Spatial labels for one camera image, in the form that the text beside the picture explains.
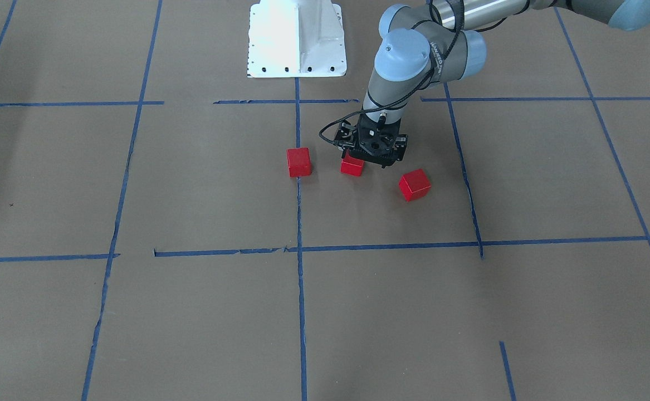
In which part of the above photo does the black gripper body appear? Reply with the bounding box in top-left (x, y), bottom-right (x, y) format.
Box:
top-left (346, 115), bottom-right (408, 168)

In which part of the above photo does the white pedestal column base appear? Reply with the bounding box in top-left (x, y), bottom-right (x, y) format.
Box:
top-left (247, 1), bottom-right (348, 79)

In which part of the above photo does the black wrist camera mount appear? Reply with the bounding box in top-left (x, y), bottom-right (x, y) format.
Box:
top-left (333, 121), bottom-right (357, 150)

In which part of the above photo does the red cube block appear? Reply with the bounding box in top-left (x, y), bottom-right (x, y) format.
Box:
top-left (286, 147), bottom-right (312, 178)
top-left (398, 169), bottom-right (432, 202)
top-left (340, 152), bottom-right (365, 176)

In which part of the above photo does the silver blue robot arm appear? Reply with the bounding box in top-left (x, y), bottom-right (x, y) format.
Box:
top-left (330, 1), bottom-right (650, 168)

